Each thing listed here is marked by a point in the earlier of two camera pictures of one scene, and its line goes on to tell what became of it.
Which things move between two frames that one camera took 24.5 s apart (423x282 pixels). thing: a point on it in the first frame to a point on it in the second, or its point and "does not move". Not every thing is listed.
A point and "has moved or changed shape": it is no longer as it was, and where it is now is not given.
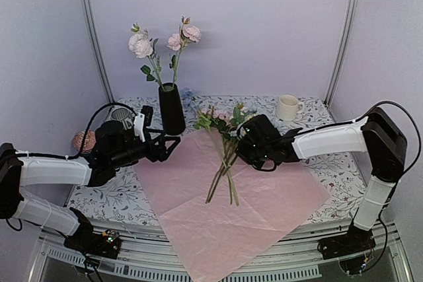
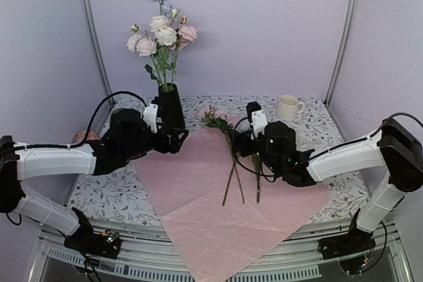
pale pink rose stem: [143, 45] has moved or changed shape
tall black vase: [172, 107] does not move
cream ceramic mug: [288, 107] does not move
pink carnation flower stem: [225, 121] has moved or changed shape
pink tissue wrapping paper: [222, 214] does not move
